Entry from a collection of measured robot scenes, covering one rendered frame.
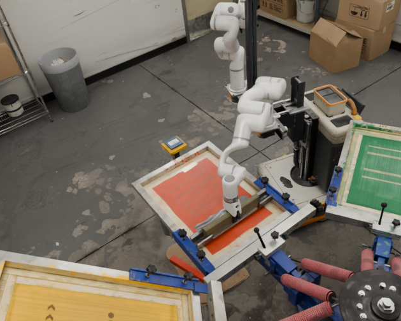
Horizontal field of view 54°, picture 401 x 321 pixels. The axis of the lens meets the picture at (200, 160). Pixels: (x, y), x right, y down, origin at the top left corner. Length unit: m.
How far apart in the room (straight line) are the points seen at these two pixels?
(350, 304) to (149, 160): 2.88
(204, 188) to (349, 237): 1.44
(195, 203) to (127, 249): 1.24
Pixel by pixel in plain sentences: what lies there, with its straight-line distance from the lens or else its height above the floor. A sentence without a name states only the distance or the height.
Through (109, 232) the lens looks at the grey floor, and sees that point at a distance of 3.51.
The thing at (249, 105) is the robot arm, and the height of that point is 1.48.
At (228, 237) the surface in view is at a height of 0.96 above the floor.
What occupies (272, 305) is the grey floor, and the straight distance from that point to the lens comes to 2.96.
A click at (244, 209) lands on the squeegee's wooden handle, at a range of 2.08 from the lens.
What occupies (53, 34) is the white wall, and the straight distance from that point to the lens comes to 5.20.
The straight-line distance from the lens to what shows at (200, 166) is 2.45.
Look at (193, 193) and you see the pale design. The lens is 2.29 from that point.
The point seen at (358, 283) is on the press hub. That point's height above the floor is 1.31.
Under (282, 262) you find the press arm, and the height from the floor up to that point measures 1.04.
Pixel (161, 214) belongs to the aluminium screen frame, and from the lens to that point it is 2.18.
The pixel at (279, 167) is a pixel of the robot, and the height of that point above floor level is 0.28.
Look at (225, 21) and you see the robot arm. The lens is 2.39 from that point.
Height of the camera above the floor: 2.63
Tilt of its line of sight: 42 degrees down
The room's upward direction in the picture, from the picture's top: 8 degrees counter-clockwise
